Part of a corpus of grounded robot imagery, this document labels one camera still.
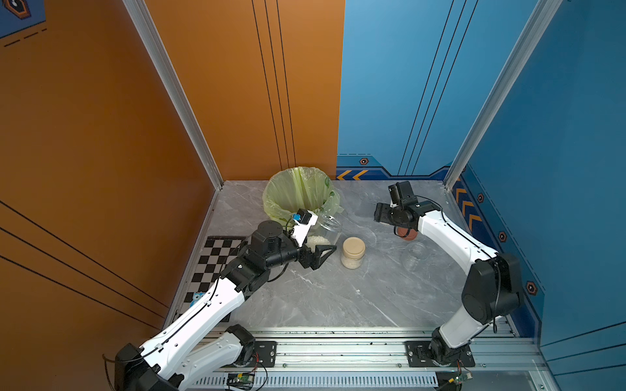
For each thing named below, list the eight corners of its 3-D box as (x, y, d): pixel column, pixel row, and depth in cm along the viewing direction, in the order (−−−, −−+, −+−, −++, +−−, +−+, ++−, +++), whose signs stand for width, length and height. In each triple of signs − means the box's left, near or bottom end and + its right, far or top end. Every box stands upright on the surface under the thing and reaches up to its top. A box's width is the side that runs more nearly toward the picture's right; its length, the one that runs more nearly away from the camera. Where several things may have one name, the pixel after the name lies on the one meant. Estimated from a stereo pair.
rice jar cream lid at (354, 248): (342, 266, 92) (344, 254, 85) (341, 248, 96) (343, 236, 89) (363, 266, 92) (366, 254, 85) (361, 248, 96) (364, 236, 89)
